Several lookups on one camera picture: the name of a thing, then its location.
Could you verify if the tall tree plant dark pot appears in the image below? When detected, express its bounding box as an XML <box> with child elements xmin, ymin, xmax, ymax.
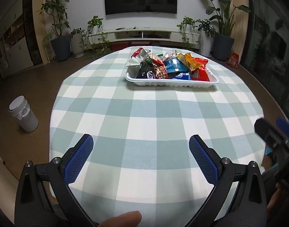
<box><xmin>39</xmin><ymin>0</ymin><xmax>71</xmax><ymax>61</ymax></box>

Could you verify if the person's right hand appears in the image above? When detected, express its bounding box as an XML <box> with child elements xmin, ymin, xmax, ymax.
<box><xmin>267</xmin><ymin>183</ymin><xmax>282</xmax><ymax>216</ymax></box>

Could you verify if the leafy plant white pot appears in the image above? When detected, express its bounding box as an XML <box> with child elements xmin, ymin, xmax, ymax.
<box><xmin>196</xmin><ymin>19</ymin><xmax>216</xmax><ymax>58</ymax></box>

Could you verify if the green white checkered tablecloth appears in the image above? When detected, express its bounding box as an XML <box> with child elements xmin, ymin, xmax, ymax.
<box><xmin>50</xmin><ymin>47</ymin><xmax>265</xmax><ymax>226</ymax></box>

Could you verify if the white tv cabinet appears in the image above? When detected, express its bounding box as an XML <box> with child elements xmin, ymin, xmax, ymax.
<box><xmin>89</xmin><ymin>28</ymin><xmax>202</xmax><ymax>46</ymax></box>

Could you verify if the green seaweed snack bag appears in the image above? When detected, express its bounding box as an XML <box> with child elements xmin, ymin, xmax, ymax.
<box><xmin>145</xmin><ymin>53</ymin><xmax>163</xmax><ymax>63</ymax></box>

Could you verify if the red white snack bag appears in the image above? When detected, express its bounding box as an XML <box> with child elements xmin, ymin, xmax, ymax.
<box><xmin>126</xmin><ymin>48</ymin><xmax>151</xmax><ymax>67</ymax></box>

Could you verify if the pink white snack stick pack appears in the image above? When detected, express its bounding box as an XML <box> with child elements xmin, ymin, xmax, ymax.
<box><xmin>162</xmin><ymin>52</ymin><xmax>175</xmax><ymax>61</ymax></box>

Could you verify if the white trash bin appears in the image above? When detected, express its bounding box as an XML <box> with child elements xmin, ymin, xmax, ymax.
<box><xmin>8</xmin><ymin>95</ymin><xmax>39</xmax><ymax>133</ymax></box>

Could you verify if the trailing vine plant on stand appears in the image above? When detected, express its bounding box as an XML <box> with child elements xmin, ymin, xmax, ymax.
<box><xmin>176</xmin><ymin>16</ymin><xmax>199</xmax><ymax>51</ymax></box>

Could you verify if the orange snack bag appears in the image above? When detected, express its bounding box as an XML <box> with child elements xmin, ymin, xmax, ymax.
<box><xmin>175</xmin><ymin>51</ymin><xmax>203</xmax><ymax>72</ymax></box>

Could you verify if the light blue snack bag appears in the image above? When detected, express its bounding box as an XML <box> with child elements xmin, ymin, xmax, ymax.
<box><xmin>163</xmin><ymin>57</ymin><xmax>188</xmax><ymax>73</ymax></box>

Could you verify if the red paper bag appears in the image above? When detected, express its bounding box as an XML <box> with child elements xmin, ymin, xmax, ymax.
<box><xmin>226</xmin><ymin>53</ymin><xmax>239</xmax><ymax>69</ymax></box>

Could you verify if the white plastic tray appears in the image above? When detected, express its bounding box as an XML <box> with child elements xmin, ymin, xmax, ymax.
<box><xmin>125</xmin><ymin>67</ymin><xmax>219</xmax><ymax>88</ymax></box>

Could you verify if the person's left hand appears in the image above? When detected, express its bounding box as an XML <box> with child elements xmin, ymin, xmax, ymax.
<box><xmin>99</xmin><ymin>211</ymin><xmax>142</xmax><ymax>227</ymax></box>

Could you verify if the small plant white pot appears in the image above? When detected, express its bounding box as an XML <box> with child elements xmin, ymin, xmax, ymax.
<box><xmin>70</xmin><ymin>28</ymin><xmax>85</xmax><ymax>58</ymax></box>

